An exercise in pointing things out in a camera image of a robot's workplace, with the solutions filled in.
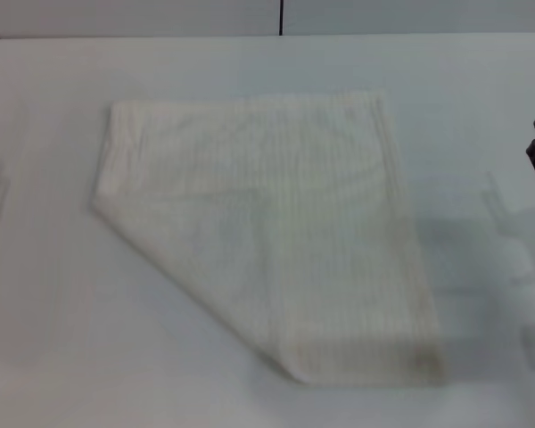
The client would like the white ribbed towel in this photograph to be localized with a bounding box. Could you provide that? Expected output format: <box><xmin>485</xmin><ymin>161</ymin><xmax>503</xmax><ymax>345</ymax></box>
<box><xmin>87</xmin><ymin>87</ymin><xmax>449</xmax><ymax>388</ymax></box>

